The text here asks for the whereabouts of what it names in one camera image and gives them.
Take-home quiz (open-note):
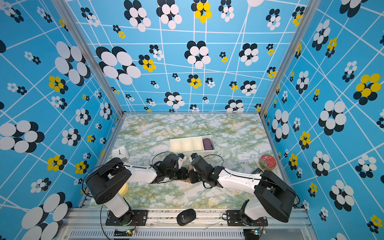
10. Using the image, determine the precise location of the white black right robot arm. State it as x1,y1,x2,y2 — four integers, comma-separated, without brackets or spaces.
189,153,297,226

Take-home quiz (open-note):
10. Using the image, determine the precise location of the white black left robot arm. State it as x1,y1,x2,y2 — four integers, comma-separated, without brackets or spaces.
85,153,188,219

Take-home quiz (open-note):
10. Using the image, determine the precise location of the white compartment organizer tray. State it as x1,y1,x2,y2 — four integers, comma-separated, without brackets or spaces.
169,135,216,157

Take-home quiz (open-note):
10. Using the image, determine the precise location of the purple rolled sock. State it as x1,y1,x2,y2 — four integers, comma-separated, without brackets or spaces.
203,138,215,151

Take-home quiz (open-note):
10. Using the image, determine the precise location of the white square alarm clock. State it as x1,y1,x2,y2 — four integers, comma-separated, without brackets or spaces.
112,146,129,161

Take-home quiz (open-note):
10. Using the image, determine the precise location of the black computer mouse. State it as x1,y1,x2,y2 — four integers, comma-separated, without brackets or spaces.
176,209,197,226

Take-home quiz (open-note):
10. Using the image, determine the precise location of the yellow round sponge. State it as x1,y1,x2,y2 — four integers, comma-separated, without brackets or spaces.
119,183,129,196

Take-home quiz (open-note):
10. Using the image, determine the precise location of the round red lid tin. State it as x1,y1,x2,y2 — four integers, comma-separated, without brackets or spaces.
259,155,278,171

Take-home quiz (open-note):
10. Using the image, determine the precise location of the left green circuit board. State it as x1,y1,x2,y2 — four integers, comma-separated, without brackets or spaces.
114,230,136,237

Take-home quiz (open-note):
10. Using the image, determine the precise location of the green circuit board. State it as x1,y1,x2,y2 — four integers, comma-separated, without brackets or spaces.
114,230,136,237
243,229,266,240

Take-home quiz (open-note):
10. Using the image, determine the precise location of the right green circuit board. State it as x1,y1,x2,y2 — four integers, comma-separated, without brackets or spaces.
243,229,266,240

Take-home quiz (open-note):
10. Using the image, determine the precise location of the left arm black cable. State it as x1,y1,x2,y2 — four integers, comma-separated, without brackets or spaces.
81,150,181,240

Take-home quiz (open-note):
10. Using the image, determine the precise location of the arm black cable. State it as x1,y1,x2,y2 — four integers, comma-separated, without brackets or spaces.
202,153,301,208
81,150,181,240

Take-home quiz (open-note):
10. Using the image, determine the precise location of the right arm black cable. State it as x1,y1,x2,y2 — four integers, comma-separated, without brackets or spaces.
202,153,301,208

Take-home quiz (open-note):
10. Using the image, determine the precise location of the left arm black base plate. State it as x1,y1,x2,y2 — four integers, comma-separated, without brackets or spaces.
105,210,149,227

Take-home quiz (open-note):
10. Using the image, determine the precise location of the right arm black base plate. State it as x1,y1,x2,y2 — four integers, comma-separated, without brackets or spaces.
224,210,269,228

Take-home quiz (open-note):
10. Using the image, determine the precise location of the aluminium front rail frame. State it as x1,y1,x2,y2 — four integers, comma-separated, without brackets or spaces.
56,206,319,240

